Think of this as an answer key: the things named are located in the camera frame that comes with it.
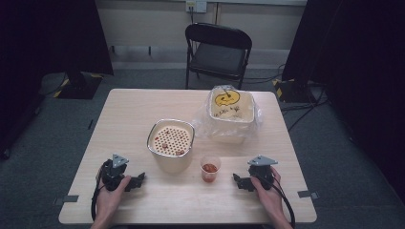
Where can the white wall outlet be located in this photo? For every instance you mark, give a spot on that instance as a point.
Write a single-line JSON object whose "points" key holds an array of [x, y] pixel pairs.
{"points": [[196, 5]]}

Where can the cream perforated strainer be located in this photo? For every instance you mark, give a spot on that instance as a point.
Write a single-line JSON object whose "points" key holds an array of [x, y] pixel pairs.
{"points": [[173, 136]]}

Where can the red chopped food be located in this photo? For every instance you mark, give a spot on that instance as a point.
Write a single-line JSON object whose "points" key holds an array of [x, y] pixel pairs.
{"points": [[209, 168]]}

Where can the black folding chair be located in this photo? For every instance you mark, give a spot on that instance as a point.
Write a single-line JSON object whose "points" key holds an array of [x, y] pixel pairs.
{"points": [[219, 57]]}

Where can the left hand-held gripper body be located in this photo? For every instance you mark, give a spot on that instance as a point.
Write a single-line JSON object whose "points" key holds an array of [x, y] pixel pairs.
{"points": [[111, 175]]}

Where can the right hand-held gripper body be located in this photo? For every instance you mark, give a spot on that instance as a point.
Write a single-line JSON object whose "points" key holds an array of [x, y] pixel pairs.
{"points": [[261, 175]]}

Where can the clear plastic cup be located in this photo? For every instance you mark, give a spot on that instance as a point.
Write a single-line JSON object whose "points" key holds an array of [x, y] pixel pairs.
{"points": [[210, 178]]}

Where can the dark curtain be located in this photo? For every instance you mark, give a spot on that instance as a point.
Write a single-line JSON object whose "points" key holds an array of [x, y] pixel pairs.
{"points": [[359, 63], [38, 47]]}

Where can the black stand base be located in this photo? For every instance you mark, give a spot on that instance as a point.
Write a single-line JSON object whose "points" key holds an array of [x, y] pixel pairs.
{"points": [[78, 87], [293, 90]]}

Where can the clear plastic bag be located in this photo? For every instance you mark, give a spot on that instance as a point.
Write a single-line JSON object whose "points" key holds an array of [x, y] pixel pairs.
{"points": [[203, 125]]}

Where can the person's left hand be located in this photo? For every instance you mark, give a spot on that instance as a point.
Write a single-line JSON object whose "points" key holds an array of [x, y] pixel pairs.
{"points": [[108, 202]]}

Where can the cream metal-rimmed container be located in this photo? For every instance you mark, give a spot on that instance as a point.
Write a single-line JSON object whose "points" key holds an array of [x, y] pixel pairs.
{"points": [[172, 163]]}

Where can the person's right hand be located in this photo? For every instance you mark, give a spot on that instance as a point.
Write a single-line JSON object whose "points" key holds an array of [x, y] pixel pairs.
{"points": [[272, 200]]}

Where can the grey tape strip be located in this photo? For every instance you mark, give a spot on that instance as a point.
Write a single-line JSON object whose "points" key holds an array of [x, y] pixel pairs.
{"points": [[68, 199], [308, 194]]}

